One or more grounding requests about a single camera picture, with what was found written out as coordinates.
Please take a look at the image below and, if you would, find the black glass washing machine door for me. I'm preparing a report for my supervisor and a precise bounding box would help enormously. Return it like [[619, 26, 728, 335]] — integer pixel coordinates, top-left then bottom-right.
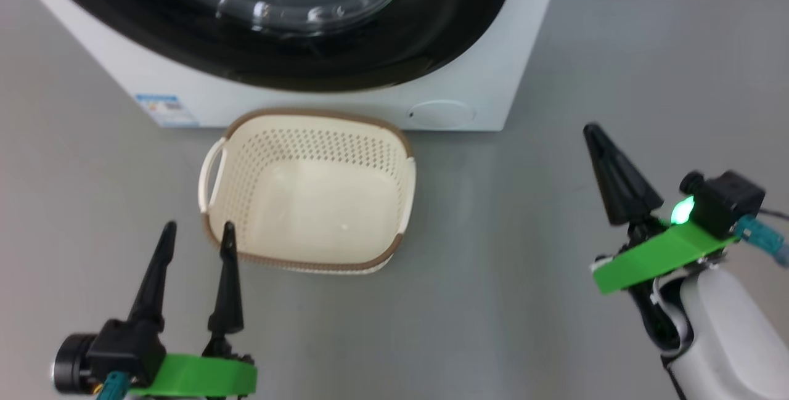
[[25, 0, 518, 92]]

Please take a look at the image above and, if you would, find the round white filter cover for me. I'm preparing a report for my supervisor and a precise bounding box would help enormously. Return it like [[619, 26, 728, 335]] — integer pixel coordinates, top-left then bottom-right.
[[409, 100, 476, 129]]

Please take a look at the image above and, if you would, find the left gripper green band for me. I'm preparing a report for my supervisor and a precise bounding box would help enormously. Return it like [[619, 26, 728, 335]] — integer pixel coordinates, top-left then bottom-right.
[[128, 221, 258, 400]]

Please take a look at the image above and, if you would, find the camera cable teal connector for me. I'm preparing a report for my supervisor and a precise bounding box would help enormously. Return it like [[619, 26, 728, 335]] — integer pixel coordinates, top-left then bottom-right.
[[96, 372, 130, 400], [734, 209, 789, 267]]

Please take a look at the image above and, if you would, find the blue energy label sticker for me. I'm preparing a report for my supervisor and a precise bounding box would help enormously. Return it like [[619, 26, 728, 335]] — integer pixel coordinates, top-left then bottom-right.
[[134, 94, 200, 128]]

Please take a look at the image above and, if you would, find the left camera cable teal connector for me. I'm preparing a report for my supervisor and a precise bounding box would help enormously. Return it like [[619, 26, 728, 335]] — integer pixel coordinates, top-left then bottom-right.
[[96, 372, 130, 400]]

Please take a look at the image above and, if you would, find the white washing machine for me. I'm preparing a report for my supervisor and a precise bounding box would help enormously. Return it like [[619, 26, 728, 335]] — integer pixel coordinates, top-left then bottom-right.
[[0, 0, 566, 133]]

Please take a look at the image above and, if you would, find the cream perforated laundry basket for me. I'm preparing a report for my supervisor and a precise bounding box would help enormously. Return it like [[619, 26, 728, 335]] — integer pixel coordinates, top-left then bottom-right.
[[198, 108, 417, 276]]

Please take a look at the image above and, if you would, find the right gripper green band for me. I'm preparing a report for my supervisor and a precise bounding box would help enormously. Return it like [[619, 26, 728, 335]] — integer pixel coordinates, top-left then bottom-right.
[[583, 123, 737, 296]]

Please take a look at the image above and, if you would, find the right camera cable teal connector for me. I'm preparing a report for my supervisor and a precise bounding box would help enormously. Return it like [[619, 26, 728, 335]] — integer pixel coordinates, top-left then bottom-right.
[[734, 209, 789, 267]]

